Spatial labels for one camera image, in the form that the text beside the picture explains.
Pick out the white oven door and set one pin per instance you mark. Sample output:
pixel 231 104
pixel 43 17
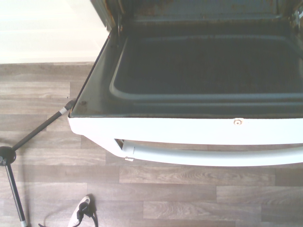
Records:
pixel 165 132

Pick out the black power plug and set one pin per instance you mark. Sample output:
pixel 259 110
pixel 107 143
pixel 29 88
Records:
pixel 83 211

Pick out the white power strip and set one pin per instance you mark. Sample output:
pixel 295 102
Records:
pixel 79 212

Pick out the black camera tripod stand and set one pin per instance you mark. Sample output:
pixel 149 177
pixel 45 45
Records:
pixel 30 136

